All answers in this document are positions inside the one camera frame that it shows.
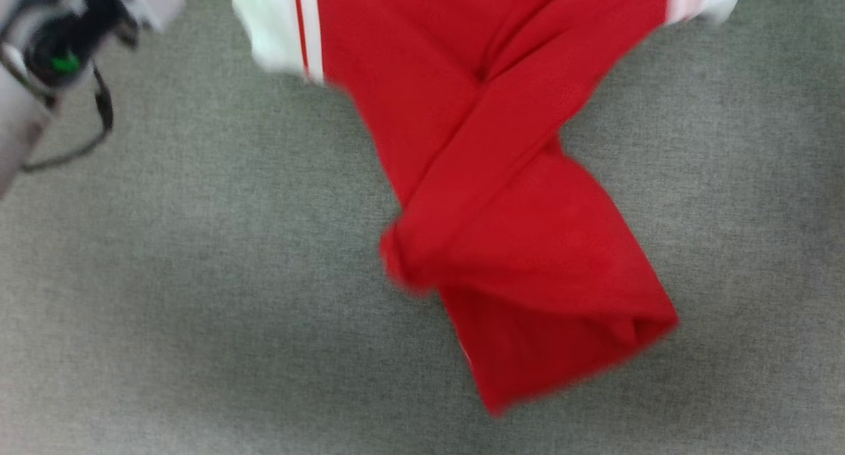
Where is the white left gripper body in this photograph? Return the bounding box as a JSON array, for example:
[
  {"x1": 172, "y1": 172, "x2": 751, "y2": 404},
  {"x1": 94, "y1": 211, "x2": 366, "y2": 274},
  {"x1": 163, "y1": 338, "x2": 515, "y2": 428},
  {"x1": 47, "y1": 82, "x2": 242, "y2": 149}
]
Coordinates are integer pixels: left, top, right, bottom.
[{"x1": 2, "y1": 0, "x2": 186, "y2": 94}]

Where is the teal-plug left arm cable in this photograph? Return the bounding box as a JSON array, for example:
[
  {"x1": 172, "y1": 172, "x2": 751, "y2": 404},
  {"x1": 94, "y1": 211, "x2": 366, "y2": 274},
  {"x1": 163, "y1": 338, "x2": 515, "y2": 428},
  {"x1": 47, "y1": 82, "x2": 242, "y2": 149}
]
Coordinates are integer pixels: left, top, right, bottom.
[{"x1": 18, "y1": 64, "x2": 115, "y2": 174}]

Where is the red and white jersey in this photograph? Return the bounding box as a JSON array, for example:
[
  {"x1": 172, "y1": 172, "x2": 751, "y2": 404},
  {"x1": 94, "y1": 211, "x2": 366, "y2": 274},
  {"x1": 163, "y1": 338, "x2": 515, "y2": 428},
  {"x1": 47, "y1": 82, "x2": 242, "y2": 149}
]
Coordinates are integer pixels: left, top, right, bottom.
[{"x1": 231, "y1": 0, "x2": 744, "y2": 418}]

